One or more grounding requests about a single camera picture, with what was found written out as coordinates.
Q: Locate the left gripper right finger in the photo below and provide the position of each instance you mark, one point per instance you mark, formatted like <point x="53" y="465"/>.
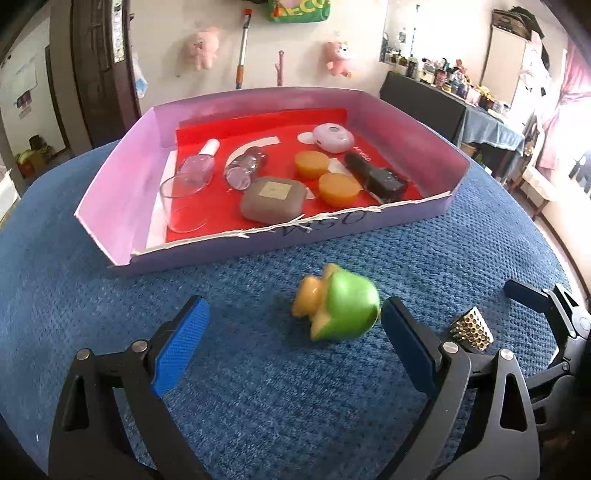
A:
<point x="500" y="440"/>

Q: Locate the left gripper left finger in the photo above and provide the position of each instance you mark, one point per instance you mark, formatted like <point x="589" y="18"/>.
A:
<point x="88" y="438"/>

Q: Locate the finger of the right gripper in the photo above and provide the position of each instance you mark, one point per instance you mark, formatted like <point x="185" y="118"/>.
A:
<point x="550" y="391"/>
<point x="567" y="318"/>

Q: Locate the gold studded cylinder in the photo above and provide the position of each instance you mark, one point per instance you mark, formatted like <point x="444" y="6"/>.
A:
<point x="472" y="329"/>

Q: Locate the green and orange toy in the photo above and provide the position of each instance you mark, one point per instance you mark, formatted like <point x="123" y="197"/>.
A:
<point x="340" y="305"/>

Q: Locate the orange round puck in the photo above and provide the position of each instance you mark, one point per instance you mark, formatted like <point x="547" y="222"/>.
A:
<point x="311" y="165"/>
<point x="338" y="190"/>

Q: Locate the clear plastic cup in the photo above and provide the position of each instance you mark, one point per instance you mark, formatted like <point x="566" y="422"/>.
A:
<point x="180" y="199"/>

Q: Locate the pink round gadget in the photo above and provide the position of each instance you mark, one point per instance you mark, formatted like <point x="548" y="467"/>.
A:
<point x="333" y="138"/>

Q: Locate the purple nail polish bottle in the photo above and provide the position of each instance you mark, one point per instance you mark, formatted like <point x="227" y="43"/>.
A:
<point x="198" y="169"/>

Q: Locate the brown square compact case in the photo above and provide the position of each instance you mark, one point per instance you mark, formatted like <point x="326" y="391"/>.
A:
<point x="271" y="200"/>

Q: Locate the glitter bottle with red cap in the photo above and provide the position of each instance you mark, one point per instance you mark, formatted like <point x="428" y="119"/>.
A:
<point x="242" y="170"/>

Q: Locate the pink curtain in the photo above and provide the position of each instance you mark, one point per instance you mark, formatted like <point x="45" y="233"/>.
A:
<point x="567" y="133"/>

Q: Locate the blue textured table cloth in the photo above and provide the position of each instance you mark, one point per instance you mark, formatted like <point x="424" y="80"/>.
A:
<point x="258" y="399"/>

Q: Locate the side table with blue cloth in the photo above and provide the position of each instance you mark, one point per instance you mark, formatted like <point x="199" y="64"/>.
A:
<point x="452" y="118"/>

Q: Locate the purple cardboard tray box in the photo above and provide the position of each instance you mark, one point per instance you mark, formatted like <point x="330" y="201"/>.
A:
<point x="122" y="212"/>

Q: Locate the white wardrobe cabinet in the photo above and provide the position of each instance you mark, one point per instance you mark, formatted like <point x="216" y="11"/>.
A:
<point x="514" y="70"/>

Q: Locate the cosmetics clutter on table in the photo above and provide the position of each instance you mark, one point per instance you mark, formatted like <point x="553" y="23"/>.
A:
<point x="450" y="79"/>

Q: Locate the bag on wardrobe top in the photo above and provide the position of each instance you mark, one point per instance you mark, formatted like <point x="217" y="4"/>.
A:
<point x="518" y="21"/>

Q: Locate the red Miniso paper liner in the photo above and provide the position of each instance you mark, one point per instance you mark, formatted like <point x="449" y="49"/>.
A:
<point x="281" y="135"/>

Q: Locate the pink plush toy right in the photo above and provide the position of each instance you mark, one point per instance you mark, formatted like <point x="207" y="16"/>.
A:
<point x="338" y="58"/>

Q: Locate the pink plush toy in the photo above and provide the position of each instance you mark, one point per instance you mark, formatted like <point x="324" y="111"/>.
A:
<point x="338" y="58"/>
<point x="202" y="47"/>

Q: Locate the mop with orange grip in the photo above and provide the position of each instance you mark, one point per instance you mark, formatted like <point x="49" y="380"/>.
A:
<point x="240" y="69"/>

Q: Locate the dark wooden door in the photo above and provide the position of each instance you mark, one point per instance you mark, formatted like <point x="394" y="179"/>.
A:
<point x="103" y="68"/>

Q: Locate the green tote bag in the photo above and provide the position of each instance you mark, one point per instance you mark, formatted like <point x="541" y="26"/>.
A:
<point x="299" y="11"/>

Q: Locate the pink plush toy left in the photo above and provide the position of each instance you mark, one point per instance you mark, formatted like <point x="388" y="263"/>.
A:
<point x="202" y="47"/>

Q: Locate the wall mirror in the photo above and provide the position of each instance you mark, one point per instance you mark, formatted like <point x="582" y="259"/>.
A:
<point x="400" y="29"/>

